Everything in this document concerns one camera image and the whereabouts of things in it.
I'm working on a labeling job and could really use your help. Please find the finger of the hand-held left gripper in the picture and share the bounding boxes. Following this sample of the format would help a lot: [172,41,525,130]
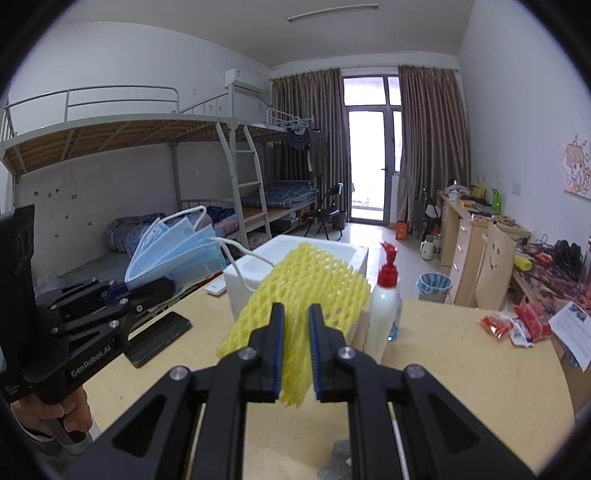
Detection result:
[50,277,175,342]
[36,278,131,311]

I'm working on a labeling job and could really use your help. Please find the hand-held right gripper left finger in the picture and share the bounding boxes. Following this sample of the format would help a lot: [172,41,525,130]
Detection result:
[60,302,284,480]

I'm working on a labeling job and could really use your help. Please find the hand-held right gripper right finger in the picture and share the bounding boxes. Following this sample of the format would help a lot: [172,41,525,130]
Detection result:
[308,303,536,480]

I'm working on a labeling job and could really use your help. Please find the blue face masks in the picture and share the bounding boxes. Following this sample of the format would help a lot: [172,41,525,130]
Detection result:
[124,206,278,292]

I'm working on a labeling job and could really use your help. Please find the yellow foam fruit net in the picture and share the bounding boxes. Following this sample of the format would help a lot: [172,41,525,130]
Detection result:
[216,243,371,409]

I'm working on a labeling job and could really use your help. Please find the white foam box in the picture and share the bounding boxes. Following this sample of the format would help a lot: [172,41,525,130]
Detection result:
[223,234,370,352]

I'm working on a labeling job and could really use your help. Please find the person's left hand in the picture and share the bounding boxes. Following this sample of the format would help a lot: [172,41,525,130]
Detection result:
[11,385,95,432]

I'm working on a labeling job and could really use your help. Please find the black smartphone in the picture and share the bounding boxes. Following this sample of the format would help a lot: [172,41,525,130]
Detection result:
[124,311,193,368]

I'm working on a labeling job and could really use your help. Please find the blue patterned quilt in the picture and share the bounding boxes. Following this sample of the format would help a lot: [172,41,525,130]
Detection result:
[107,213,167,252]

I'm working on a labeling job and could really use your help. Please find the white red pump bottle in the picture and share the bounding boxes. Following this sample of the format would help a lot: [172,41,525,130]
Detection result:
[365,241,404,365]

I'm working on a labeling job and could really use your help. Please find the blue trash bin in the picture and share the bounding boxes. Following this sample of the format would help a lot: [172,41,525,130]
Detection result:
[418,272,452,304]

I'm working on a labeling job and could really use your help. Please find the white metal ladder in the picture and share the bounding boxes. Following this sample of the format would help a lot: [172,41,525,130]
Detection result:
[216,121,273,250]

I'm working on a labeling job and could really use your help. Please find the black folding chair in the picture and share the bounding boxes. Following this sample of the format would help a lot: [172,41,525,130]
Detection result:
[305,183,345,241]

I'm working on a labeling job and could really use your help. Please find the blue plaid bedding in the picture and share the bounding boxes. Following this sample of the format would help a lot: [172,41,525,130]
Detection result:
[242,181,319,208]

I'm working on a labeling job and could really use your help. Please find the long metal bunk bed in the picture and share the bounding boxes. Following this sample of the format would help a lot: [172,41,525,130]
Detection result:
[0,86,245,296]

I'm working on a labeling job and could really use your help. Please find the wooden desk with drawers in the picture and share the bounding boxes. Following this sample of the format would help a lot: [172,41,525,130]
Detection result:
[436,191,532,305]

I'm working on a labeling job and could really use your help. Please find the orange snack packet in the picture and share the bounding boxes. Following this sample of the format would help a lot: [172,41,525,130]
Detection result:
[479,314,513,340]

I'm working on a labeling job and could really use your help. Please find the wooden smiley face chair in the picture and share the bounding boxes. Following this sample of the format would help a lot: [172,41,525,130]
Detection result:
[475,223,517,311]

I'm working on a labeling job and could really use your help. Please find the glass balcony door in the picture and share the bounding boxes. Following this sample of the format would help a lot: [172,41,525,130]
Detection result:
[342,74,402,222]

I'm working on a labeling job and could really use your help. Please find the short metal bunk bed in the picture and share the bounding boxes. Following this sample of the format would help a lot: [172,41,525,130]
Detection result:
[231,106,324,236]

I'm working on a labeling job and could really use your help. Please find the dark hanging clothes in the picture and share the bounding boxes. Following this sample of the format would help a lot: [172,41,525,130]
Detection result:
[284,124,328,172]

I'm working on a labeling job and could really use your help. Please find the red white snack packet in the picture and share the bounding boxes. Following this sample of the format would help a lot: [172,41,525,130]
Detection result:
[510,304,552,347]

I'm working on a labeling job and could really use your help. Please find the white air conditioner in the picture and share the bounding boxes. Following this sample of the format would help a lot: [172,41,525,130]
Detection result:
[225,69,265,95]

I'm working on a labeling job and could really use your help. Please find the cluttered wooden desk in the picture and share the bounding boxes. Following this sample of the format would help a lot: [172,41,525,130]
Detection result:
[512,240,591,416]

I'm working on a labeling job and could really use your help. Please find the brown curtain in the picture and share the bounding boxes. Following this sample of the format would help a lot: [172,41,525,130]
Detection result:
[398,65,471,222]
[271,68,345,222]

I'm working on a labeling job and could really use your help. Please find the printed paper leaflet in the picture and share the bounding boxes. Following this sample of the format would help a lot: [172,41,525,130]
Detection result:
[549,301,591,372]

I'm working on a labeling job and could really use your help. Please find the ceiling tube light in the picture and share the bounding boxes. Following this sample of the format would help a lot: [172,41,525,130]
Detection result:
[287,4,379,23]

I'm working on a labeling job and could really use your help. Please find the cartoon wall poster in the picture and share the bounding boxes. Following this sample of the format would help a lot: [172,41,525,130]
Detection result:
[562,134,591,200]

